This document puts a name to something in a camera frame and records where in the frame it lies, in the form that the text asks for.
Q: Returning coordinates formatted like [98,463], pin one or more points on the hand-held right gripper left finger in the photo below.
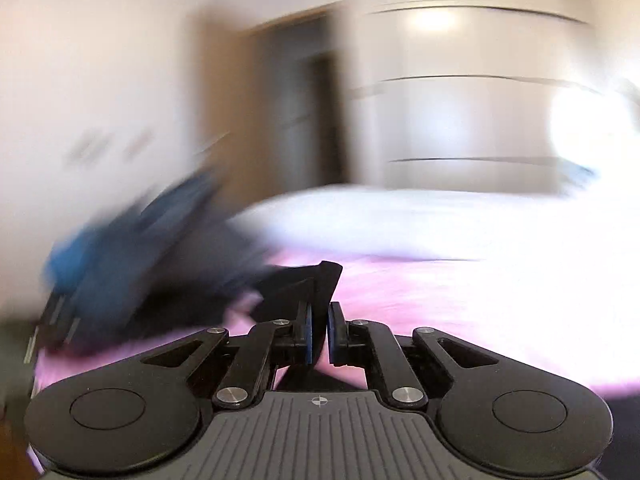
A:
[308,332]

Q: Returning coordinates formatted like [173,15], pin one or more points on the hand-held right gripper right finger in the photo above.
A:
[331,335]

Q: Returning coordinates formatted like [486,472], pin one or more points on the black pants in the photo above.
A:
[295,282]

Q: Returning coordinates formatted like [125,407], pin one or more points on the pink floral blanket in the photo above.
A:
[425,310]

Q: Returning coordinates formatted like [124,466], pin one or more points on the white ribbed quilt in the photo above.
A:
[400,220]

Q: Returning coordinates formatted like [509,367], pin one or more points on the brown wooden door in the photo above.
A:
[220,90]

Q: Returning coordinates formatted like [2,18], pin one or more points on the white wardrobe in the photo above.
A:
[450,120]

